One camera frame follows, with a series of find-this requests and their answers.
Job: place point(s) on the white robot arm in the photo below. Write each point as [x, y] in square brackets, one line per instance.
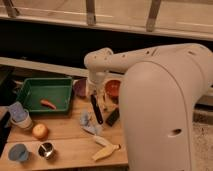
[157, 95]

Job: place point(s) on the cream plastic knife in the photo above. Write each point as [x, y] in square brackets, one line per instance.
[102, 141]

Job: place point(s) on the crumpled blue cloth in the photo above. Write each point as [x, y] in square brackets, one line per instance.
[86, 125]

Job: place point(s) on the orange bowl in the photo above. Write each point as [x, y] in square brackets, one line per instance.
[112, 88]

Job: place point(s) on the blue cup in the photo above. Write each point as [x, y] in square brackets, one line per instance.
[18, 153]

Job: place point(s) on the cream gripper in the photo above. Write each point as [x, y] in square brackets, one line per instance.
[95, 88]

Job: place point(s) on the wooden board table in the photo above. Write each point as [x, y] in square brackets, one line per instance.
[74, 147]

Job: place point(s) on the purple bowl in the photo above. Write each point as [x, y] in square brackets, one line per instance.
[80, 88]

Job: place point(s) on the black rectangular block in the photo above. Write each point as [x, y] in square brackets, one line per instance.
[113, 117]

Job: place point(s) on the orange apple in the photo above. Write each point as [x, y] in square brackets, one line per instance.
[40, 131]

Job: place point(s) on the metal fork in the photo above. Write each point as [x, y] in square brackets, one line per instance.
[105, 103]

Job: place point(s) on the small metal cup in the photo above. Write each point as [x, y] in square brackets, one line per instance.
[46, 150]

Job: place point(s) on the green plastic tray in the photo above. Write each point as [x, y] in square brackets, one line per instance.
[56, 90]

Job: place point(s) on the blue cloth in cup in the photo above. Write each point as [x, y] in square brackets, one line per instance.
[17, 112]

